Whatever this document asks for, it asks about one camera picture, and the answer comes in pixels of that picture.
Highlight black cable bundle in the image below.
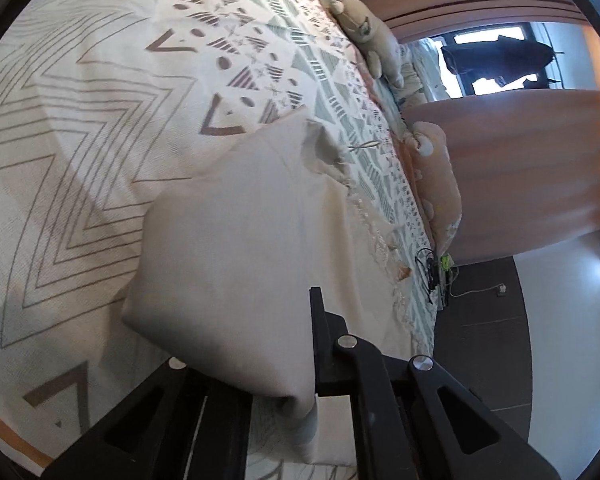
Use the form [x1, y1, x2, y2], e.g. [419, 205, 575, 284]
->
[414, 247, 462, 307]

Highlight patterned white and orange blanket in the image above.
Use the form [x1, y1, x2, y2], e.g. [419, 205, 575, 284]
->
[0, 0, 438, 480]

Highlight light blue quilt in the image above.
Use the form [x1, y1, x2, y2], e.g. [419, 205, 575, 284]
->
[400, 37, 463, 108]

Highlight hanging black clothes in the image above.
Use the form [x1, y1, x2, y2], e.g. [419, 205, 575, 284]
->
[440, 34, 563, 88]

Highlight beige long-sleeved garment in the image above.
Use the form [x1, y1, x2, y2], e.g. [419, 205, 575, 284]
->
[121, 108, 417, 467]

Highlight white charger cable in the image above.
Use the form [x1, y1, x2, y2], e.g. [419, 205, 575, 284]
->
[450, 284, 510, 299]

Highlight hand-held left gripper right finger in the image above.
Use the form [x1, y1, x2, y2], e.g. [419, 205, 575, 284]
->
[309, 286, 563, 480]

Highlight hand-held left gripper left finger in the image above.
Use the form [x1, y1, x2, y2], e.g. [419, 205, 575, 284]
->
[40, 357, 255, 480]

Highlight beige plush animal toy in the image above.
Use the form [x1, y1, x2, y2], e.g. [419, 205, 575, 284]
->
[329, 0, 407, 90]

